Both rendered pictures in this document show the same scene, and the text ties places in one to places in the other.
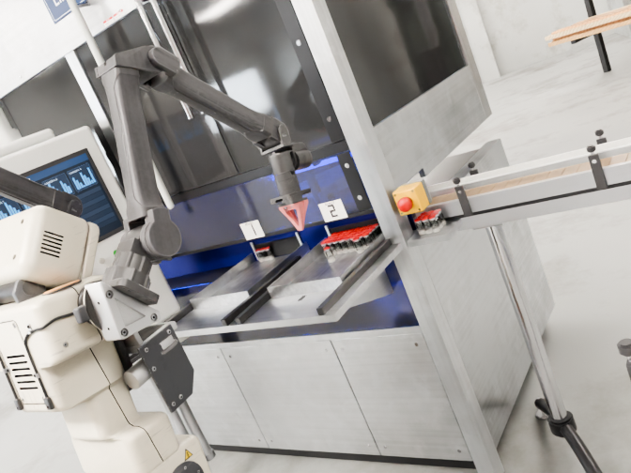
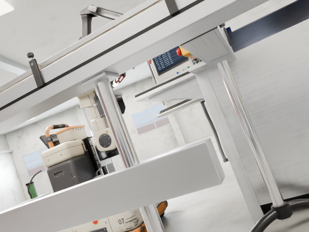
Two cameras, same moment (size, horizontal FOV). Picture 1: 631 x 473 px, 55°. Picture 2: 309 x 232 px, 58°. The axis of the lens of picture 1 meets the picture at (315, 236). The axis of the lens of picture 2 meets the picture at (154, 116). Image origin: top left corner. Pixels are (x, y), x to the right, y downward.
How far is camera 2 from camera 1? 200 cm
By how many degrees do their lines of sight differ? 73
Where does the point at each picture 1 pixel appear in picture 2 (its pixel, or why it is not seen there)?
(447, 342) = (220, 129)
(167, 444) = (100, 126)
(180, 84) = (100, 14)
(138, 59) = (86, 11)
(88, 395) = (86, 107)
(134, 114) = (84, 29)
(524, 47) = not seen: outside the picture
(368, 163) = not seen: hidden behind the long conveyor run
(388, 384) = not seen: hidden behind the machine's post
